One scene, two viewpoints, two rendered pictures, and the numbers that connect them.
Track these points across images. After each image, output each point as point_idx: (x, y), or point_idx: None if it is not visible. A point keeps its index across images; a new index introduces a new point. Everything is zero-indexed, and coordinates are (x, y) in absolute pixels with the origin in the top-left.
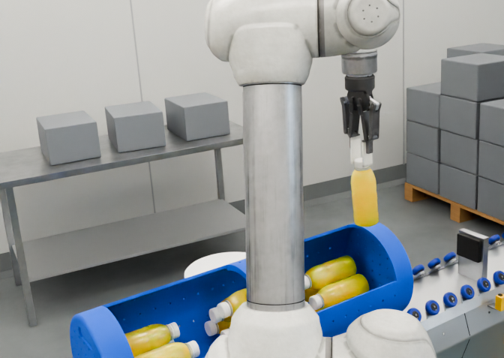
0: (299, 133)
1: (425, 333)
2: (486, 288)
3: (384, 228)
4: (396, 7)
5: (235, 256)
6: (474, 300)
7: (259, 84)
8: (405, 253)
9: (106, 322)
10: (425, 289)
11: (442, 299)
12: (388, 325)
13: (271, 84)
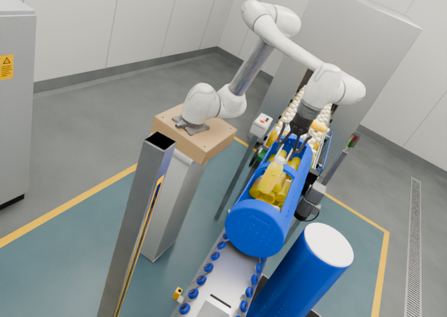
0: (252, 48)
1: (195, 88)
2: (190, 291)
3: (257, 206)
4: (244, 7)
5: (340, 259)
6: (195, 287)
7: None
8: (238, 207)
9: (294, 137)
10: (230, 296)
11: (215, 284)
12: (204, 84)
13: None
